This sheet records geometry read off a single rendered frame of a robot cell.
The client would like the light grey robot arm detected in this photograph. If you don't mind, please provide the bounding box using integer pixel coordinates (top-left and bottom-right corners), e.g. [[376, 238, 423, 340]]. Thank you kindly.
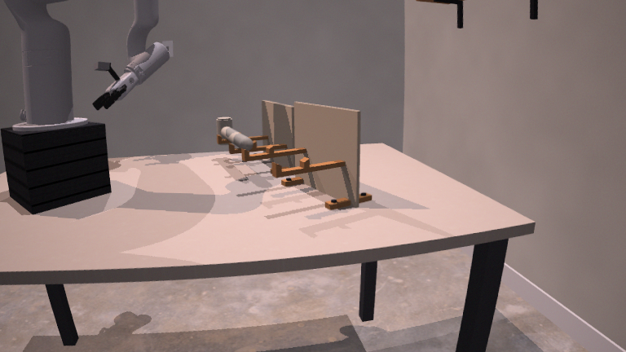
[[4, 0, 170, 131]]

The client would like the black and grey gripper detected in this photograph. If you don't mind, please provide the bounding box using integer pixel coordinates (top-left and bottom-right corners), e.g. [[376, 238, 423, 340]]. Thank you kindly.
[[92, 68, 139, 110]]

